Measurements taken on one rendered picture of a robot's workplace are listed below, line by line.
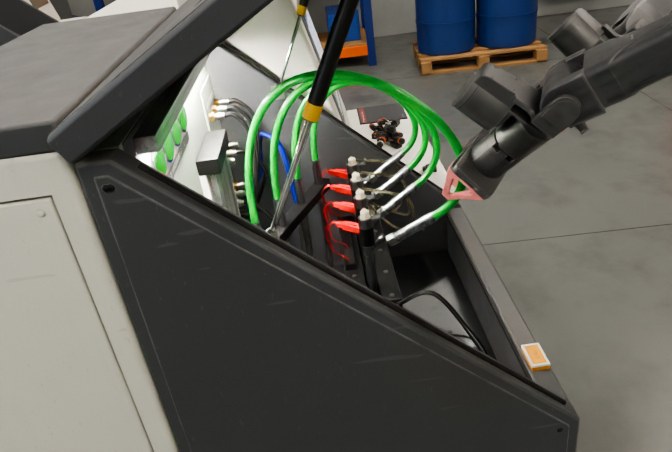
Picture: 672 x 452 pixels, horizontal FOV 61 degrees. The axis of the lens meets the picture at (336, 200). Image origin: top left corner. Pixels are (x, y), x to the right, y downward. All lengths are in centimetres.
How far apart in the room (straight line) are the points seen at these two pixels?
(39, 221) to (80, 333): 16
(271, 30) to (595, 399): 169
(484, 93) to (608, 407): 170
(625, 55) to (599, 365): 183
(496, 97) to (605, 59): 13
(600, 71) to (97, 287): 62
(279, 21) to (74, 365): 80
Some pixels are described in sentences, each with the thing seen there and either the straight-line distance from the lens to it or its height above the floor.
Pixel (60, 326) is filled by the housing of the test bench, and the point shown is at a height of 125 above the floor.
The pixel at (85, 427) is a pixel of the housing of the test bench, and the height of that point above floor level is 108.
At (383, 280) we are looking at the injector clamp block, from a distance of 115.
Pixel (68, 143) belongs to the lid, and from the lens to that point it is 63.
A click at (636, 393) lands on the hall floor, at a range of 237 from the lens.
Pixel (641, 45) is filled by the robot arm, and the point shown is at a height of 148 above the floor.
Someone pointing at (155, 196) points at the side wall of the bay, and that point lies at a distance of 65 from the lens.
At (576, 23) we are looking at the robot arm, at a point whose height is 144.
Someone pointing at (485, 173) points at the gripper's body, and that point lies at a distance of 82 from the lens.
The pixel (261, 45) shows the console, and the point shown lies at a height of 139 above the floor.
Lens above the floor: 166
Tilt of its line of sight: 28 degrees down
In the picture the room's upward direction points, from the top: 8 degrees counter-clockwise
